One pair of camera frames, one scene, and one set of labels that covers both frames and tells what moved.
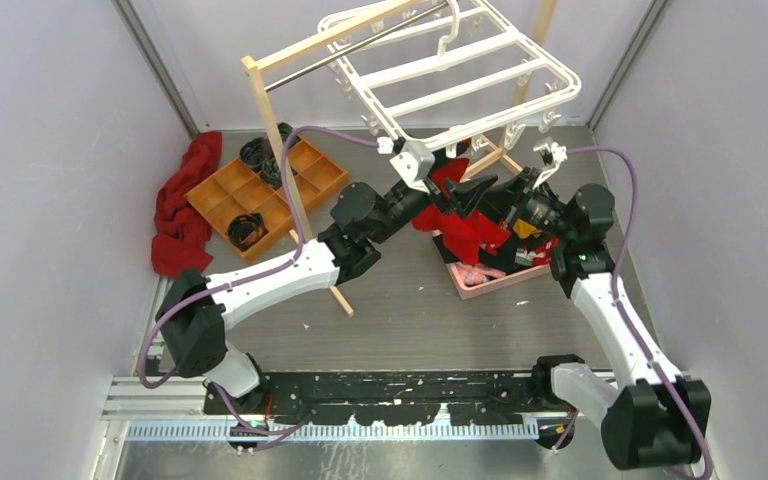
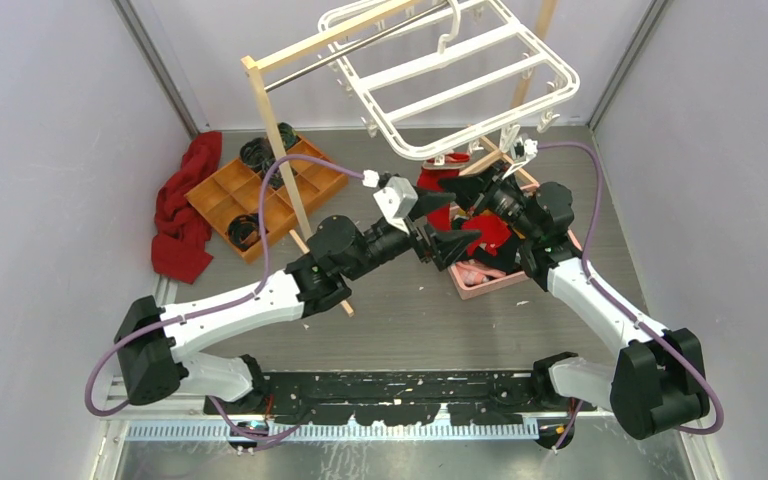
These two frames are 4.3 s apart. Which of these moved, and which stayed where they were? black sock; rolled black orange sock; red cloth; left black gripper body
Moved: left black gripper body
Stayed: black sock; red cloth; rolled black orange sock
